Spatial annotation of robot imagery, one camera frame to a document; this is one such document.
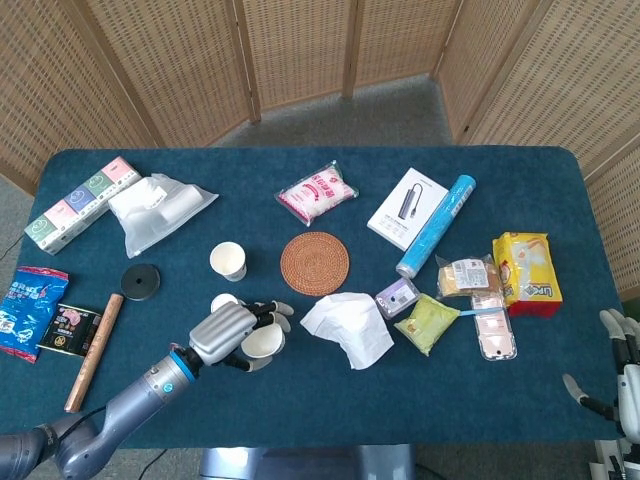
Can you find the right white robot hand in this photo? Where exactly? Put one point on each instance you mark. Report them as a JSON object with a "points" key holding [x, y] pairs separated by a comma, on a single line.
{"points": [[627, 380]]}

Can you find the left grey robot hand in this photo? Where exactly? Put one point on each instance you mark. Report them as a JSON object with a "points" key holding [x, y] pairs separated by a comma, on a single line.
{"points": [[225, 330]]}

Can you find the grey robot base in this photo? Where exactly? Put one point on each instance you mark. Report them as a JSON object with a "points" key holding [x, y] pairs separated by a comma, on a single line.
{"points": [[310, 462]]}

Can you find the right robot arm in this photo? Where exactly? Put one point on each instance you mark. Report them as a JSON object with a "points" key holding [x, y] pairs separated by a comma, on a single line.
{"points": [[617, 457]]}

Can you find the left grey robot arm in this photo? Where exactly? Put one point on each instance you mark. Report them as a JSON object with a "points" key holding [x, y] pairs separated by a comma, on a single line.
{"points": [[135, 400]]}

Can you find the fern print paper cup stack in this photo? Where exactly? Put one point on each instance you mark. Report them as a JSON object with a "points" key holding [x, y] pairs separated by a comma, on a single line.
{"points": [[222, 302]]}

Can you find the round brown rattan coaster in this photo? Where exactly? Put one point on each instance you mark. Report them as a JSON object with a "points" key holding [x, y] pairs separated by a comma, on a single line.
{"points": [[315, 263]]}

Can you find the black round disc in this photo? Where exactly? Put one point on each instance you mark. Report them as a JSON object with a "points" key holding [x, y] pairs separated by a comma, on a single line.
{"points": [[141, 282]]}

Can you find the blue fabric covered table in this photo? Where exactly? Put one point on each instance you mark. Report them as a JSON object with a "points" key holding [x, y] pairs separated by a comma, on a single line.
{"points": [[320, 400]]}

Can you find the white tissue paper sheet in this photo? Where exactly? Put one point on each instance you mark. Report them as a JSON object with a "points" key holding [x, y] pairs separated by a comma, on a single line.
{"points": [[350, 325]]}

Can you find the brown rolled stick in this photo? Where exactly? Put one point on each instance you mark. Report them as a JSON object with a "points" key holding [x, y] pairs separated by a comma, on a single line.
{"points": [[95, 350]]}

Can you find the frosted plastic zip bag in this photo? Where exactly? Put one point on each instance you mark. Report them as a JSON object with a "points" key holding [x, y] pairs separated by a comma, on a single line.
{"points": [[155, 210]]}

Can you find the pink clear blister pack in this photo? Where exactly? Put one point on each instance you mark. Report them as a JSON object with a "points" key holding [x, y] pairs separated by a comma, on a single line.
{"points": [[495, 332]]}

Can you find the yellow snack bag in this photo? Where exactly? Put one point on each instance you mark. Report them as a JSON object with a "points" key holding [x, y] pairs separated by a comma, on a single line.
{"points": [[527, 272]]}

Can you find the black pink snack packet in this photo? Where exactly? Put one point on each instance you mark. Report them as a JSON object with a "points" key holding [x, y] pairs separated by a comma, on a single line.
{"points": [[70, 330]]}

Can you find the pink white snack bag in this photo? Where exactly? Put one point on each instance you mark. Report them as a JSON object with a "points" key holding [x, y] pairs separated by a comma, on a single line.
{"points": [[317, 192]]}

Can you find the light blue thin stick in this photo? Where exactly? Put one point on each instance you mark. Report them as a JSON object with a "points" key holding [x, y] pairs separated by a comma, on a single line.
{"points": [[475, 312]]}

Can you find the small purple clear box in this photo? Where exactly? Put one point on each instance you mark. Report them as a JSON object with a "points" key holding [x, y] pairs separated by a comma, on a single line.
{"points": [[397, 297]]}

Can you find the bread in clear wrapper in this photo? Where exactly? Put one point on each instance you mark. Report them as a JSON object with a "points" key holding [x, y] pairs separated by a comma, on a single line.
{"points": [[467, 277]]}

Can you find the pink green tissue multipack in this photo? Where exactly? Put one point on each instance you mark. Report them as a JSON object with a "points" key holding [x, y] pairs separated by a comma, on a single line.
{"points": [[75, 205]]}

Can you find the blue snack bag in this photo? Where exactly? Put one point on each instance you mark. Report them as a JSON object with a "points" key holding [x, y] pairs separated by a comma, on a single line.
{"points": [[27, 315]]}

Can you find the green snack packet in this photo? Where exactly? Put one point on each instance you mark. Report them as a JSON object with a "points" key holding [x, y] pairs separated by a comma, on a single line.
{"points": [[427, 322]]}

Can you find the white usb hub box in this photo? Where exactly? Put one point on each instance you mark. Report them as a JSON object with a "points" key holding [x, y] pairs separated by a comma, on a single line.
{"points": [[405, 207]]}

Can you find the blue plastic wrap roll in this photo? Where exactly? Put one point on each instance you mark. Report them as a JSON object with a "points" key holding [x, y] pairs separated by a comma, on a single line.
{"points": [[437, 225]]}

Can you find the wood rattan folding screen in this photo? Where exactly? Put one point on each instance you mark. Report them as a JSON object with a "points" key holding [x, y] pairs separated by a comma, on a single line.
{"points": [[175, 60]]}

